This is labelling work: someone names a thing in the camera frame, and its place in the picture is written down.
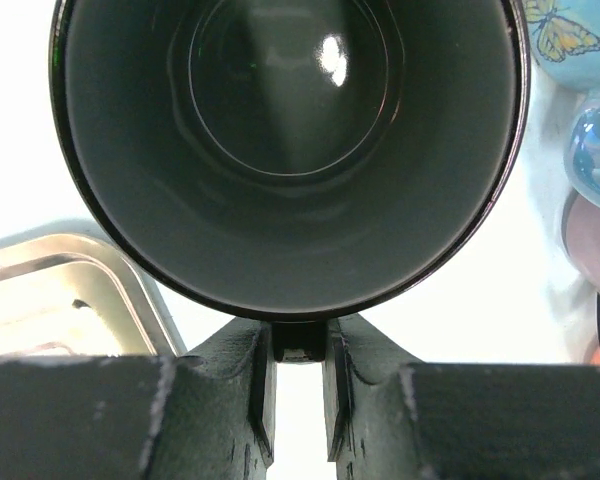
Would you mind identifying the blue butterfly mug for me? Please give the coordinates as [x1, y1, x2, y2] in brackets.
[522, 0, 600, 208]

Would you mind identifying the steel tray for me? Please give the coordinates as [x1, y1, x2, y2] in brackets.
[0, 233, 186, 356]

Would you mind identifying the dark grey mug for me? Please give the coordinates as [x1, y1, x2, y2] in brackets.
[49, 1, 530, 349]

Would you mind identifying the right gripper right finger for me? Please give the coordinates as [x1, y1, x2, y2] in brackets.
[323, 315, 600, 479]

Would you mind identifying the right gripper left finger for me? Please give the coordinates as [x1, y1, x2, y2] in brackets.
[0, 319, 275, 479]

